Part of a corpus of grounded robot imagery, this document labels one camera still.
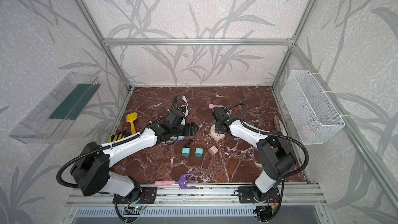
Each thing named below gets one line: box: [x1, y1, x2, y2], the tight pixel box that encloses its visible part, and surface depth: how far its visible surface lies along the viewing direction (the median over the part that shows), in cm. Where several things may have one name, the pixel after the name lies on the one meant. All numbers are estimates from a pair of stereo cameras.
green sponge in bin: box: [48, 83, 102, 120], surface depth 70 cm
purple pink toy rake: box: [154, 173, 197, 190], surface depth 78 cm
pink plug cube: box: [208, 145, 219, 155], surface depth 88 cm
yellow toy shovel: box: [125, 112, 138, 135], surface depth 101 cm
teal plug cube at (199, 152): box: [194, 147, 204, 158], surface depth 88 cm
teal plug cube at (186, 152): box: [181, 147, 191, 158], surface depth 88 cm
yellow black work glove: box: [108, 129, 126, 144], surface depth 93 cm
